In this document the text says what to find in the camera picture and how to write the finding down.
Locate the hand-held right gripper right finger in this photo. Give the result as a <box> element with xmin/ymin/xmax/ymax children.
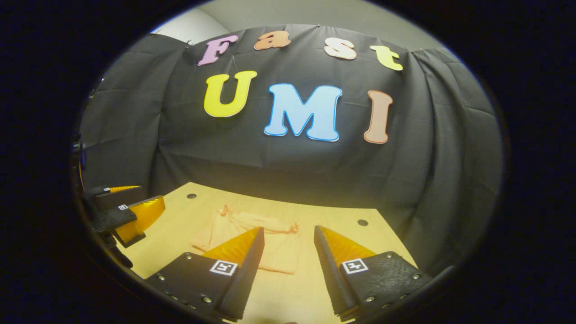
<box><xmin>314</xmin><ymin>225</ymin><xmax>432</xmax><ymax>321</ymax></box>

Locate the black backdrop cloth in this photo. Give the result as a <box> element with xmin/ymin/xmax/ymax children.
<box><xmin>74</xmin><ymin>23</ymin><xmax>504</xmax><ymax>275</ymax></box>

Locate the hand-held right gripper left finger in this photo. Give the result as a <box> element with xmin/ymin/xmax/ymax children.
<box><xmin>145</xmin><ymin>226</ymin><xmax>265</xmax><ymax>321</ymax></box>

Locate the orange T-shirt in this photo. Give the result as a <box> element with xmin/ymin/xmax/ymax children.
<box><xmin>191</xmin><ymin>205</ymin><xmax>301</xmax><ymax>275</ymax></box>

